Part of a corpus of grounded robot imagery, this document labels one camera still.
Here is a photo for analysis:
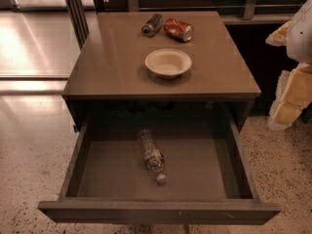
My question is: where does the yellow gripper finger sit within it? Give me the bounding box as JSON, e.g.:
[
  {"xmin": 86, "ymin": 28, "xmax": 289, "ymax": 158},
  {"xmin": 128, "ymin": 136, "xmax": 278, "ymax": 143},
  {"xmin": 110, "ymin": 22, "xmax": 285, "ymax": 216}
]
[
  {"xmin": 267, "ymin": 63, "xmax": 312, "ymax": 131},
  {"xmin": 265, "ymin": 20, "xmax": 291, "ymax": 47}
]

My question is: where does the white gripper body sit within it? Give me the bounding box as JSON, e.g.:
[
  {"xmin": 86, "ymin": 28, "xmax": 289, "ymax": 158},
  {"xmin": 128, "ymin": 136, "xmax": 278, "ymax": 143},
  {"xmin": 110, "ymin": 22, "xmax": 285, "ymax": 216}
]
[{"xmin": 287, "ymin": 0, "xmax": 312, "ymax": 63}]

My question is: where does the clear plastic water bottle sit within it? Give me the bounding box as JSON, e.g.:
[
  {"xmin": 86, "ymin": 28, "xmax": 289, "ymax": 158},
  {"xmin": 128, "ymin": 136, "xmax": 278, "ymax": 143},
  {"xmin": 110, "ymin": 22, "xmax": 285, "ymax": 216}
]
[{"xmin": 137, "ymin": 129, "xmax": 167, "ymax": 186}]

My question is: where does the brown cabinet with counter top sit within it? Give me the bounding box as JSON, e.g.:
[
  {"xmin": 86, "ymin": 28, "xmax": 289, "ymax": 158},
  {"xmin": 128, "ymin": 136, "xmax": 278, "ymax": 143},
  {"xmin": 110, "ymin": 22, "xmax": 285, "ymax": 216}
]
[{"xmin": 62, "ymin": 12, "xmax": 260, "ymax": 126}]

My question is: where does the open brown top drawer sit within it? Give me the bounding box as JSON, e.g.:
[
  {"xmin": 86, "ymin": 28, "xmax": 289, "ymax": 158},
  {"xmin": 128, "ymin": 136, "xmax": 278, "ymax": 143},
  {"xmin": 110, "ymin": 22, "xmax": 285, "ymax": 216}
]
[{"xmin": 38, "ymin": 114, "xmax": 281, "ymax": 225}]

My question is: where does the crushed red soda can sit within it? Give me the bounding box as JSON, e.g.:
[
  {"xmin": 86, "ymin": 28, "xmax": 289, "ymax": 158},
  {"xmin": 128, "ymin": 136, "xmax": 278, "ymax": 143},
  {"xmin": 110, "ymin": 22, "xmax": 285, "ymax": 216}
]
[{"xmin": 164, "ymin": 19, "xmax": 193, "ymax": 42}]

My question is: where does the white paper bowl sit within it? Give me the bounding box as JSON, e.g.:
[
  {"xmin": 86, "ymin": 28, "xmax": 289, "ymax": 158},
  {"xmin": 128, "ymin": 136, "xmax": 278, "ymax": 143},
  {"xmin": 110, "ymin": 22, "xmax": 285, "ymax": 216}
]
[{"xmin": 145, "ymin": 49, "xmax": 192, "ymax": 79}]

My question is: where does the dark silver soda can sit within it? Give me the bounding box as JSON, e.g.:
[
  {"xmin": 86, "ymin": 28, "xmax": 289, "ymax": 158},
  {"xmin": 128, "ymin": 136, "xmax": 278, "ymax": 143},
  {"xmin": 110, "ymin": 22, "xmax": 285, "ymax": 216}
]
[{"xmin": 141, "ymin": 14, "xmax": 164, "ymax": 37}]

